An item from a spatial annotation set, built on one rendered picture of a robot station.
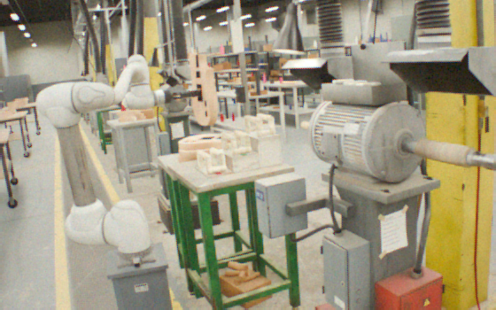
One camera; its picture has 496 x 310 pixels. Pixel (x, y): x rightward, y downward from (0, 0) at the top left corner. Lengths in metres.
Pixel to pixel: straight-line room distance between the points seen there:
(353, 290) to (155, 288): 0.93
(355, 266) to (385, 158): 0.37
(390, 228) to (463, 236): 1.11
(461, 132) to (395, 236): 1.01
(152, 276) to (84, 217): 0.40
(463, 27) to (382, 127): 1.11
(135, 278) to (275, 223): 0.76
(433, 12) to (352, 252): 0.78
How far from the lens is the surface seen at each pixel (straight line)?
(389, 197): 1.35
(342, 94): 1.51
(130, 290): 2.06
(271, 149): 2.51
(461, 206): 2.51
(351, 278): 1.51
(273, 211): 1.54
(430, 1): 1.34
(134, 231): 1.99
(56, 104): 1.91
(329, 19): 1.76
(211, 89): 2.33
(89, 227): 2.06
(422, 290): 1.54
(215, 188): 2.30
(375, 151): 1.36
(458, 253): 2.62
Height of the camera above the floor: 1.56
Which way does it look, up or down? 10 degrees down
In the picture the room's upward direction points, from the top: 5 degrees counter-clockwise
